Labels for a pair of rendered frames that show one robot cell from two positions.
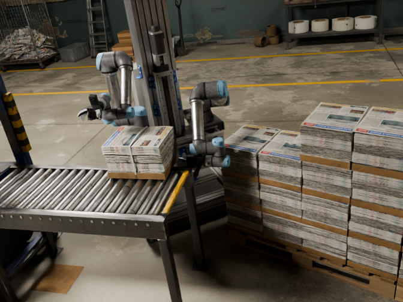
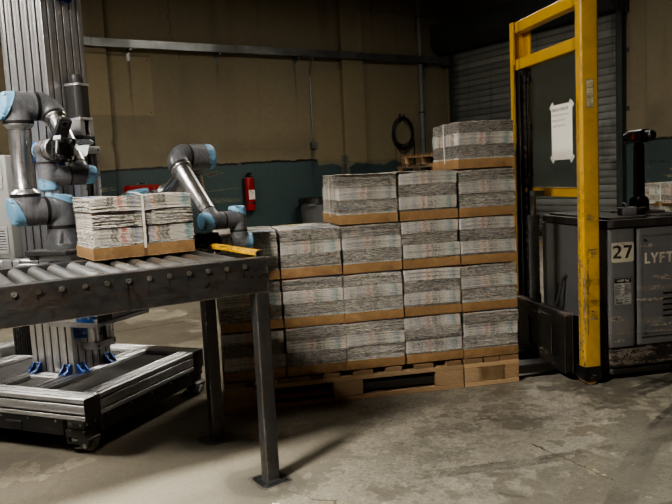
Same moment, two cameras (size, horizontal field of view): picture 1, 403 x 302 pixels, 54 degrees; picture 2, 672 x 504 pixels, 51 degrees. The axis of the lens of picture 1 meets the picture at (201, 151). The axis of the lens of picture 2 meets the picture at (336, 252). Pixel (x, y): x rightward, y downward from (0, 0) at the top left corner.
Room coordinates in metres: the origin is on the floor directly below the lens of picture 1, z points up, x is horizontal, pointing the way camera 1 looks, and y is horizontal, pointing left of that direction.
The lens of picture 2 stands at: (-0.11, 1.90, 1.06)
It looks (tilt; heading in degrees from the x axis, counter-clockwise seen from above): 6 degrees down; 311
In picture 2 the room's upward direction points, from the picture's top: 3 degrees counter-clockwise
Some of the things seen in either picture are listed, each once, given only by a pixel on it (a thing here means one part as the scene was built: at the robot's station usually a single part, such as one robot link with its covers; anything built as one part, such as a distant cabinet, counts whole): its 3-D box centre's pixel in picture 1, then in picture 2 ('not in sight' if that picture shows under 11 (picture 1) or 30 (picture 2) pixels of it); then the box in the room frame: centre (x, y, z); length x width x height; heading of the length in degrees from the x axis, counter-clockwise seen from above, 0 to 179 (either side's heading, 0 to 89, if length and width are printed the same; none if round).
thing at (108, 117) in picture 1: (109, 114); (52, 176); (2.45, 0.56, 1.12); 0.11 x 0.08 x 0.11; 82
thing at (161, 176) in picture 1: (160, 164); (163, 245); (2.20, 0.27, 0.83); 0.29 x 0.16 x 0.04; 162
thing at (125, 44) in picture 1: (141, 44); not in sight; (8.87, 1.00, 0.28); 1.20 x 0.83 x 0.57; 72
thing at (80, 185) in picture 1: (75, 191); (45, 279); (2.11, 0.80, 0.77); 0.47 x 0.05 x 0.05; 162
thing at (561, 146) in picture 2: not in sight; (554, 123); (1.42, -1.61, 1.28); 0.57 x 0.01 x 0.65; 142
